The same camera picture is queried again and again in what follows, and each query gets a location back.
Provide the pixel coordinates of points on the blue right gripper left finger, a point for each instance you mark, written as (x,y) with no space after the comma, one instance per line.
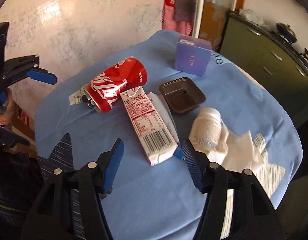
(110,162)

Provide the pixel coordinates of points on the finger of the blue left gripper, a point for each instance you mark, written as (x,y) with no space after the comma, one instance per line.
(42,76)

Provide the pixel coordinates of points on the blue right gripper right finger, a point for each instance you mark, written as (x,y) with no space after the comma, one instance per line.
(194,164)

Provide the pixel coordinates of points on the white paper tissue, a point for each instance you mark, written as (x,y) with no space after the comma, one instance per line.
(210,135)

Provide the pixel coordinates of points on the white red milk carton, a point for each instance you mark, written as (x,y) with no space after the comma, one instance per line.
(152,124)

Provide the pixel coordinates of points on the red cola can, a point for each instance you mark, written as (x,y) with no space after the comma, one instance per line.
(102,92)

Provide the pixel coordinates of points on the green kitchen cabinets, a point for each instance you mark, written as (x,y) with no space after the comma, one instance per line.
(271,62)

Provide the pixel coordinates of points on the left hand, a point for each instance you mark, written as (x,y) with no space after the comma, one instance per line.
(9,113)

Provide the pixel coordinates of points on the dark brown plastic tray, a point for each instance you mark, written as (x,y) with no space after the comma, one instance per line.
(182,95)

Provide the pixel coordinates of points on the blue tablecloth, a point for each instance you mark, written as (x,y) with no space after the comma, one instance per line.
(161,201)

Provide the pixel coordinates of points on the purple cardboard box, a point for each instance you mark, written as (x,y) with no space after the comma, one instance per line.
(192,55)

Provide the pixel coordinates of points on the red checkered apron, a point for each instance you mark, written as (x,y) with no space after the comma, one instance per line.
(178,15)

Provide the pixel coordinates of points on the crumpled clear plastic bag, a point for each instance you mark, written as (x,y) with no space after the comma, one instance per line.
(250,16)

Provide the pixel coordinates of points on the black wok with lid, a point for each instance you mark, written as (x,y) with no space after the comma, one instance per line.
(285,31)

